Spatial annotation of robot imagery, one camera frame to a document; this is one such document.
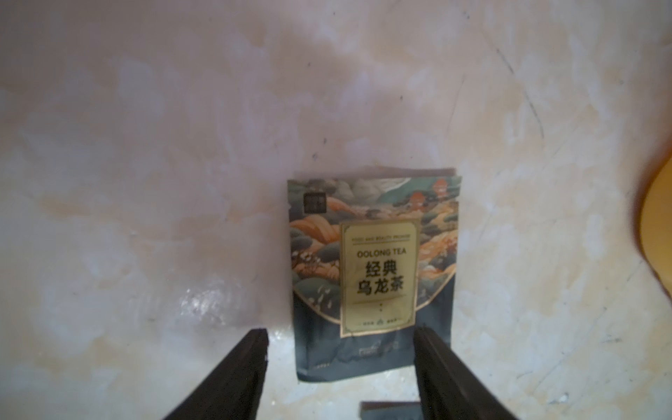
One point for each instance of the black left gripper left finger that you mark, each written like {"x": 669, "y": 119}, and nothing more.
{"x": 234, "y": 388}

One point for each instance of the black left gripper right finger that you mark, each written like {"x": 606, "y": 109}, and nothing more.
{"x": 448, "y": 389}

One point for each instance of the dark oolong tea bag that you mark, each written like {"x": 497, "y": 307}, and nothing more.
{"x": 372, "y": 259}

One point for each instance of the yellow plastic storage box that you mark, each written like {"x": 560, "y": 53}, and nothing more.
{"x": 655, "y": 226}

